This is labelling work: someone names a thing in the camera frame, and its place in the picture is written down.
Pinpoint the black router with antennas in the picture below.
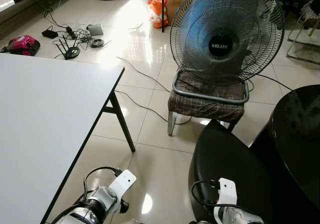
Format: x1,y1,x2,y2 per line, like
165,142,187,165
52,36,81,60

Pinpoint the small black adapter box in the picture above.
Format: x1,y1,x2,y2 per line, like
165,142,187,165
41,28,59,39

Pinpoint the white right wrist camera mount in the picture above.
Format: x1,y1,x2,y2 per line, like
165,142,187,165
217,178,237,208

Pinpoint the black slanted table leg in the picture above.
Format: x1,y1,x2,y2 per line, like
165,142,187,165
102,90,136,153

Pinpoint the metal frame chair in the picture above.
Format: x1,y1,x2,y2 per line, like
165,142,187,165
286,0,320,65

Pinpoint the magenta vacuum cleaner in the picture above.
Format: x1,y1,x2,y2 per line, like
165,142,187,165
0,35,41,56

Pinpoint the checked cushion metal stool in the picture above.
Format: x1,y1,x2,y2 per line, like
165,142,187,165
167,69,251,137

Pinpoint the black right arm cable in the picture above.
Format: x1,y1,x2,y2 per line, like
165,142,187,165
191,180,222,208

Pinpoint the orange plastic bag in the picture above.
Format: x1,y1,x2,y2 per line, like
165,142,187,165
146,0,169,30

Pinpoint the black Milux table fan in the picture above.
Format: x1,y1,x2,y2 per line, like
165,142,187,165
170,0,286,87

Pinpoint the black power strip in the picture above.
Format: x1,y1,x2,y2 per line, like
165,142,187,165
64,26,77,40

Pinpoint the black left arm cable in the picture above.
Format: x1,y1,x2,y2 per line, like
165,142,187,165
82,166,123,205

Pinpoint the flat grey box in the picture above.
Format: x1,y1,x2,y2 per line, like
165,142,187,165
86,24,104,37

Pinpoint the black round leather stool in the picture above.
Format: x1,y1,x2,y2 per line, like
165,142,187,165
189,119,275,224

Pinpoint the coiled black cable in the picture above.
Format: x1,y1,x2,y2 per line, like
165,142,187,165
90,38,105,48

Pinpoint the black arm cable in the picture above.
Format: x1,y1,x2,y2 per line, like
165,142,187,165
82,166,123,205
191,180,222,208

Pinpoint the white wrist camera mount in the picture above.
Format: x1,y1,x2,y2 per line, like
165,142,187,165
217,178,237,208
107,170,137,201

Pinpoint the black round glossy table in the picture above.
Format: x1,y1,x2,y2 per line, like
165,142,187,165
267,84,320,208

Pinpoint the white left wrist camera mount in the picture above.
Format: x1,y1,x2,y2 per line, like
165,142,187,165
107,170,137,201

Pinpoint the thin black floor cable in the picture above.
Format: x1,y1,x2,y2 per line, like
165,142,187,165
116,56,171,92
115,90,169,123

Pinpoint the dark thin furniture leg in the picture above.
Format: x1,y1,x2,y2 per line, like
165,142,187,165
160,0,166,33

